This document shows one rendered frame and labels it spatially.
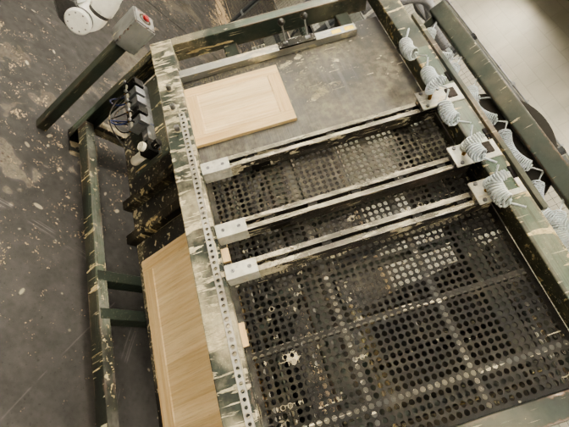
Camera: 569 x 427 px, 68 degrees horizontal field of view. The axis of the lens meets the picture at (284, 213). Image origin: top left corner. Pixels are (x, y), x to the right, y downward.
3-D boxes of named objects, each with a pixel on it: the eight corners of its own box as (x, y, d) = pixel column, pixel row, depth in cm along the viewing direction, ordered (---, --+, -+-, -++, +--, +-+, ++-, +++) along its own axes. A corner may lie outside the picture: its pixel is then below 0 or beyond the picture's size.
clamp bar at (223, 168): (203, 169, 192) (187, 136, 171) (448, 98, 198) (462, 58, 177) (207, 187, 187) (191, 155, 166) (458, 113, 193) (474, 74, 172)
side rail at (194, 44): (177, 54, 238) (170, 38, 228) (361, 3, 244) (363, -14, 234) (178, 61, 235) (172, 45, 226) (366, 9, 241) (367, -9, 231)
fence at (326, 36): (180, 76, 221) (178, 70, 218) (353, 29, 226) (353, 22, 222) (182, 83, 219) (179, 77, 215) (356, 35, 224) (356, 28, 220)
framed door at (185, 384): (145, 263, 223) (140, 262, 222) (219, 212, 201) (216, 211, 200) (169, 450, 181) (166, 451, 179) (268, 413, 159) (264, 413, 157)
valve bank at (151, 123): (102, 89, 214) (133, 60, 205) (126, 102, 226) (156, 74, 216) (111, 167, 191) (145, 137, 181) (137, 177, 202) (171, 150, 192)
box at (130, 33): (110, 28, 214) (133, 4, 207) (130, 41, 224) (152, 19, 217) (113, 43, 209) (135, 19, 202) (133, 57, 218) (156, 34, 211)
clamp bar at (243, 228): (217, 229, 177) (201, 201, 156) (481, 150, 183) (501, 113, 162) (222, 250, 172) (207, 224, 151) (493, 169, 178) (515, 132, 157)
